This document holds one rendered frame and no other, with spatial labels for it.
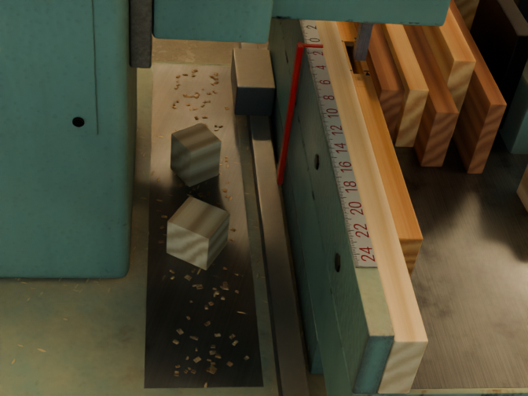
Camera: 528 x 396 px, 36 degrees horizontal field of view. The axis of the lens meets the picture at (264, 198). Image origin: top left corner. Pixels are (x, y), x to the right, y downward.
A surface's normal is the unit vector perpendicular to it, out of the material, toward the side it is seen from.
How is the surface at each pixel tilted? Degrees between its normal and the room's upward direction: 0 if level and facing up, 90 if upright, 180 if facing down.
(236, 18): 90
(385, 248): 0
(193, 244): 90
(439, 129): 90
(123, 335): 0
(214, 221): 0
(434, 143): 90
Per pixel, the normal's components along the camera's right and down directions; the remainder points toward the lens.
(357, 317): -0.99, -0.02
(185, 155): -0.78, 0.35
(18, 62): 0.08, 0.67
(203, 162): 0.62, 0.57
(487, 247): 0.11, -0.74
